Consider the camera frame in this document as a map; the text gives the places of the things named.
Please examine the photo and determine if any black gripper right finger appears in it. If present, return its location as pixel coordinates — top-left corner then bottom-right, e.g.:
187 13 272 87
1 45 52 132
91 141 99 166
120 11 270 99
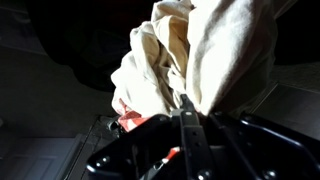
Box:
180 94 320 180

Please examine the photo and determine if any peach t-shirt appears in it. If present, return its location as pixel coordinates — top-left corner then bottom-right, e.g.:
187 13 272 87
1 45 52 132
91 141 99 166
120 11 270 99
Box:
110 0 279 133

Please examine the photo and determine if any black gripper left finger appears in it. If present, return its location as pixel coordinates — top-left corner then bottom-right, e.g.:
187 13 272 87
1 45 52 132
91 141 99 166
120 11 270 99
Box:
86 108 188 180

